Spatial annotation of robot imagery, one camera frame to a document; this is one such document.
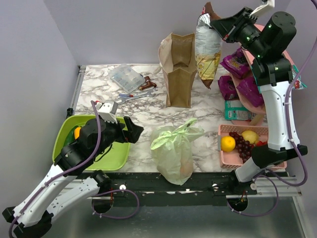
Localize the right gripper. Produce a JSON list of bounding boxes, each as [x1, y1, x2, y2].
[[211, 6, 268, 58]]

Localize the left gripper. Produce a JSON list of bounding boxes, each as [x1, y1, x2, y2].
[[93, 116, 144, 157]]

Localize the brown cassava chips bag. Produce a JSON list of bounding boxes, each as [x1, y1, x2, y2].
[[195, 2, 222, 89]]

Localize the light green plastic grocery bag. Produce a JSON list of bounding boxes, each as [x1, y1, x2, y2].
[[150, 118, 205, 185]]

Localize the teal Fox's candy bag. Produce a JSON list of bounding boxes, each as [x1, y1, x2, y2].
[[292, 64, 307, 90]]

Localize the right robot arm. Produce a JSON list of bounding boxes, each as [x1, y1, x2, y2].
[[211, 7, 308, 194]]

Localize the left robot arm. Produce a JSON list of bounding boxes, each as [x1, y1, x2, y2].
[[2, 116, 144, 238]]

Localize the purple snack bag top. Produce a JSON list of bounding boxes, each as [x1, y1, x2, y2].
[[220, 48, 251, 79]]

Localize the purple snack bag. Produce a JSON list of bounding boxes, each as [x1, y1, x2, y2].
[[237, 76, 264, 107], [220, 48, 251, 79], [218, 75, 238, 101]]

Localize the brown paper bag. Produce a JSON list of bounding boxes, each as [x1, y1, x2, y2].
[[158, 33, 196, 108]]

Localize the purple snack bag left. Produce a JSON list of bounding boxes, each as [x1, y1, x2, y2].
[[218, 75, 238, 101]]

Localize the purple snack bag right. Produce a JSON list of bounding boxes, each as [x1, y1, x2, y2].
[[237, 76, 264, 107]]

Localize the lime green tray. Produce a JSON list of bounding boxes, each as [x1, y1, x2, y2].
[[52, 115, 131, 172]]

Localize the silver wrench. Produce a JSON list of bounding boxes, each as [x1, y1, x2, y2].
[[116, 90, 155, 105]]

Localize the yellow toy bell pepper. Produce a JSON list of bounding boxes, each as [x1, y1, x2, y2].
[[74, 126, 81, 140]]

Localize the pink tiered shelf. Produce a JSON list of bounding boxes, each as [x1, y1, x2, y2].
[[229, 24, 294, 126]]

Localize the brown toy faucet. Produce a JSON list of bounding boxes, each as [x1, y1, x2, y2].
[[138, 76, 157, 91]]

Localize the clear plastic organizer box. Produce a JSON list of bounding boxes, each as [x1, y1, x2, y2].
[[108, 64, 145, 94]]

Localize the green toy cucumber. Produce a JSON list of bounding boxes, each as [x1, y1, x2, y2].
[[64, 126, 78, 146]]

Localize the teal white snack packet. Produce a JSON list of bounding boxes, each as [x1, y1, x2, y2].
[[224, 100, 256, 121]]

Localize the yellow toy lemon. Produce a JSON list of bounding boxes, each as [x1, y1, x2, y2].
[[220, 136, 236, 152]]

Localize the pink plastic basket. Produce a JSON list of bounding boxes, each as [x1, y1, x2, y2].
[[218, 124, 288, 171]]

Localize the dark red toy grapes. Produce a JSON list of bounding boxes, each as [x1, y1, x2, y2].
[[229, 132, 254, 164]]

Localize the yellow toy pear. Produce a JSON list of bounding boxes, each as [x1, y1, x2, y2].
[[241, 130, 259, 144]]

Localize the red toy cherries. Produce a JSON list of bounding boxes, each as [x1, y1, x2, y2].
[[255, 140, 267, 147]]

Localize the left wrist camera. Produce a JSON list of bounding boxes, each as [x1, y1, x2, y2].
[[96, 101, 118, 124]]

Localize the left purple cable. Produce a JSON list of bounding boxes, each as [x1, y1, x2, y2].
[[8, 100, 140, 238]]

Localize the blue handled screwdriver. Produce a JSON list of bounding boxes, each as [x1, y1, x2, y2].
[[119, 93, 134, 98]]

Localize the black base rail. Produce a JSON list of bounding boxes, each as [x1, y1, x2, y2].
[[49, 171, 290, 208]]

